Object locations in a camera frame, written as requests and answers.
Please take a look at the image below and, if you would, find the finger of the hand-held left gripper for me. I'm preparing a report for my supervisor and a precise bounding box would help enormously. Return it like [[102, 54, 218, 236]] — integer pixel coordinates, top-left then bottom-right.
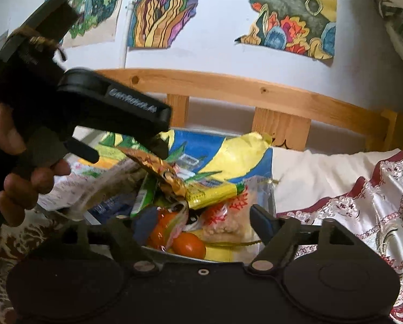
[[151, 130, 171, 160]]

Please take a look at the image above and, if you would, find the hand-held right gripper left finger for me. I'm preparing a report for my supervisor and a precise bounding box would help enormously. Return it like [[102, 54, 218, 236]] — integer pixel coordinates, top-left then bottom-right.
[[53, 206, 160, 275]]

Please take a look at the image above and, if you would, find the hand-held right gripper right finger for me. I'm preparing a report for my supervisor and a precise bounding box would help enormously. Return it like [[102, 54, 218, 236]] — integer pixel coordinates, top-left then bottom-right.
[[247, 204, 355, 275]]

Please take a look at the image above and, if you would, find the gold snack packet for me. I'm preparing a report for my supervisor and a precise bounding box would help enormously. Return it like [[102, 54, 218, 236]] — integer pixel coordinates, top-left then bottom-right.
[[118, 147, 188, 198]]

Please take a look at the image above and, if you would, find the green white sausage stick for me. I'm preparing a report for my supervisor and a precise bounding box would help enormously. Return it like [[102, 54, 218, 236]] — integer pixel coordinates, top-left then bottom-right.
[[130, 175, 158, 218]]

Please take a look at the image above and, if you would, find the orange tangerine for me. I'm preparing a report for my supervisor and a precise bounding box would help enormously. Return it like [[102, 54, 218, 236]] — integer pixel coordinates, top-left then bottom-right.
[[172, 231, 207, 260]]

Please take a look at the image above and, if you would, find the white green label snack packet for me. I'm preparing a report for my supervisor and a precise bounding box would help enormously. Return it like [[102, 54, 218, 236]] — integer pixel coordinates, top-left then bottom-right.
[[39, 160, 148, 220]]

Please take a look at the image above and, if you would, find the metal tray with colourful drawing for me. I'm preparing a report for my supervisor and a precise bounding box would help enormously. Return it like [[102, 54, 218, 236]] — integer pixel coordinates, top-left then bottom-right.
[[53, 128, 278, 264]]

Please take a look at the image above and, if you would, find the person's left hand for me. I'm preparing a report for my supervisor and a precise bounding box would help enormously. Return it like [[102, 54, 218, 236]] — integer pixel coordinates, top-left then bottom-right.
[[0, 94, 72, 227]]

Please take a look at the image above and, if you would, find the orange clear snack packet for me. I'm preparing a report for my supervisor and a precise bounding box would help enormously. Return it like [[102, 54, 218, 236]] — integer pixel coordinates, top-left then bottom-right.
[[147, 206, 188, 251]]

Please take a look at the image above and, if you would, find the clear red print snack packet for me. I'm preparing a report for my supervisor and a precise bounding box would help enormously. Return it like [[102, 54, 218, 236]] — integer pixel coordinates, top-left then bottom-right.
[[201, 175, 260, 244]]

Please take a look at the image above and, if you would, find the blue snack packet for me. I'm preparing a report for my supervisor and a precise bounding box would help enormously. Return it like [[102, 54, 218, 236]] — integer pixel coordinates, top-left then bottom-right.
[[90, 196, 134, 217]]

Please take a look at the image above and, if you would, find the yellow green snack packet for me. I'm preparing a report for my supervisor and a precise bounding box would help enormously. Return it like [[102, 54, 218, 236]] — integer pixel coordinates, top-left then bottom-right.
[[186, 179, 247, 210]]

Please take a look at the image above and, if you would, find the white pillow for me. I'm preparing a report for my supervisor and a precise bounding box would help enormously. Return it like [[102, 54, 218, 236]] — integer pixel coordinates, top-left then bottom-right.
[[272, 147, 403, 217]]

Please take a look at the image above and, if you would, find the wooden bed headboard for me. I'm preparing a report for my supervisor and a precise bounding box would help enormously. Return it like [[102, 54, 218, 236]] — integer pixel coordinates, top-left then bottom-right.
[[93, 68, 403, 163]]

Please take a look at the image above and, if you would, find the floral satin blanket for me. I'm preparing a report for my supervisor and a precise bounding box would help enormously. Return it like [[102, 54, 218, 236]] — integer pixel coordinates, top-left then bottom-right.
[[0, 148, 403, 324]]

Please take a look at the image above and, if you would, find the pile of dark clothes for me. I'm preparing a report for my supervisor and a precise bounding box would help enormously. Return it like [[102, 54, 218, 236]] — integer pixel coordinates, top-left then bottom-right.
[[358, 0, 403, 71]]

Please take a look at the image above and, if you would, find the white wall pipe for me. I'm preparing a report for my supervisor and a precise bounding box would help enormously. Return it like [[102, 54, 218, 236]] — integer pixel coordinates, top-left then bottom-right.
[[118, 0, 144, 70]]

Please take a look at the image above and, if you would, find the green haired figure wall drawing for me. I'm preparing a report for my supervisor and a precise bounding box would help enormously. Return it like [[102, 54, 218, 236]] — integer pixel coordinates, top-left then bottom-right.
[[44, 0, 129, 48]]

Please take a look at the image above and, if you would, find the purple yellow swirl wall drawing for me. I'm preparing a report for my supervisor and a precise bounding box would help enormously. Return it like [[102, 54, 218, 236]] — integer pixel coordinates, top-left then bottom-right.
[[127, 0, 234, 49]]

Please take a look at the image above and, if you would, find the green hill landscape wall drawing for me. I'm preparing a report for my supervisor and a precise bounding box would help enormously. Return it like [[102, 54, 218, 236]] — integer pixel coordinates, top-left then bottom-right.
[[234, 0, 337, 62]]

